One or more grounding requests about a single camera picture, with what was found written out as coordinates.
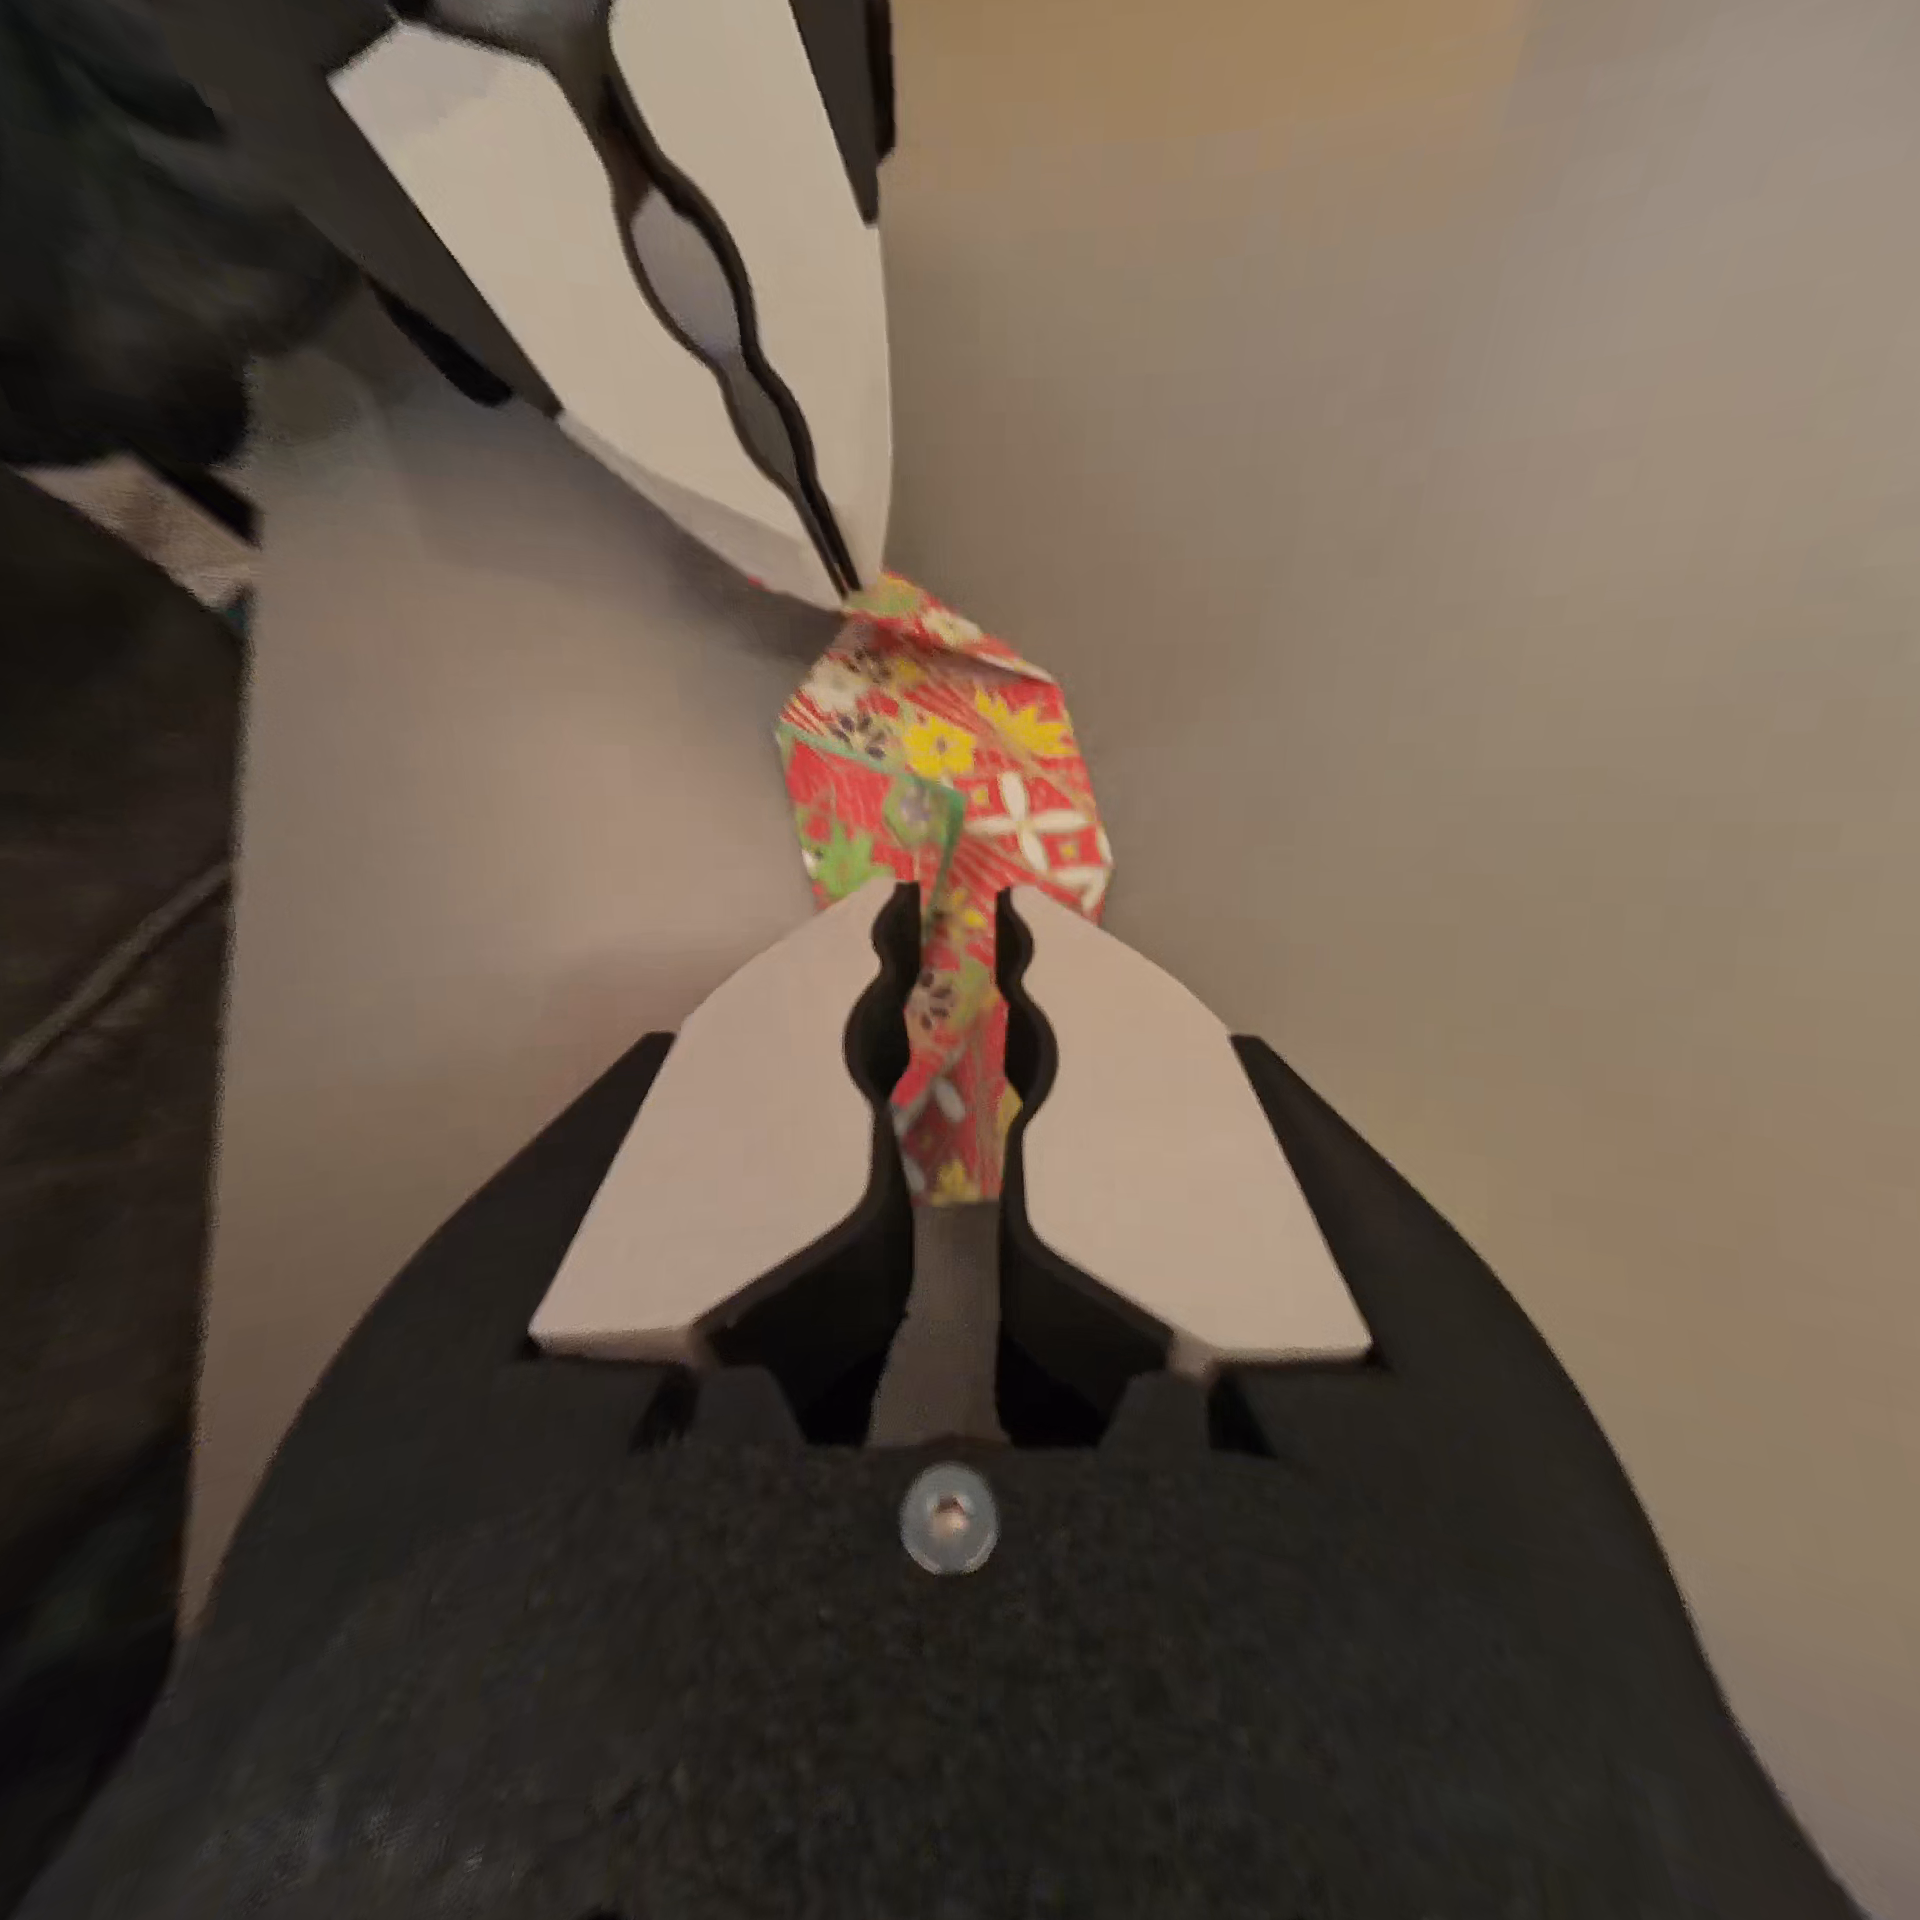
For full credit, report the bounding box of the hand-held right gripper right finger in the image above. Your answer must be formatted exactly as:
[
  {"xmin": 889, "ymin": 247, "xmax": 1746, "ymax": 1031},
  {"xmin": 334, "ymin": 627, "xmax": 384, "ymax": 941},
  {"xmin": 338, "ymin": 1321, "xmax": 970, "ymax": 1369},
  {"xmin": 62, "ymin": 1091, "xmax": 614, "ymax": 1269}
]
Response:
[{"xmin": 990, "ymin": 884, "xmax": 1373, "ymax": 1449}]

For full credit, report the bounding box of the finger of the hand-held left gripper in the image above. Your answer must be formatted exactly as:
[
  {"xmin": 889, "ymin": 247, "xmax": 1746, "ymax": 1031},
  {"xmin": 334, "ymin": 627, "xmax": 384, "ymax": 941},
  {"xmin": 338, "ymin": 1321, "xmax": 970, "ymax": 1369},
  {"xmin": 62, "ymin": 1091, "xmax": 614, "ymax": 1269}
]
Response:
[
  {"xmin": 327, "ymin": 0, "xmax": 859, "ymax": 615},
  {"xmin": 598, "ymin": 0, "xmax": 895, "ymax": 589}
]

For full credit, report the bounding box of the red floral green-backed origami paper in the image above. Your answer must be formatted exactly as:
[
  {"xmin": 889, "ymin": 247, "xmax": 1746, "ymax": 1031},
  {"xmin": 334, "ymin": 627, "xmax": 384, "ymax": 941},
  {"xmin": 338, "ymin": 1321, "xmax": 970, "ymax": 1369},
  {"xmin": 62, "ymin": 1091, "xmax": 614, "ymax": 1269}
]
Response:
[{"xmin": 774, "ymin": 569, "xmax": 1119, "ymax": 1210}]

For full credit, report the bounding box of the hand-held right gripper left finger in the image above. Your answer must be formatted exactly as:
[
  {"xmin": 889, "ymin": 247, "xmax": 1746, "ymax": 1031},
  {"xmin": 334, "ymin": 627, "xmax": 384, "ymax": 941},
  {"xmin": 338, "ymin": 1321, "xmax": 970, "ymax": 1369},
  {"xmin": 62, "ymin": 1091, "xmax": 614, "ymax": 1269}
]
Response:
[{"xmin": 528, "ymin": 881, "xmax": 922, "ymax": 1449}]

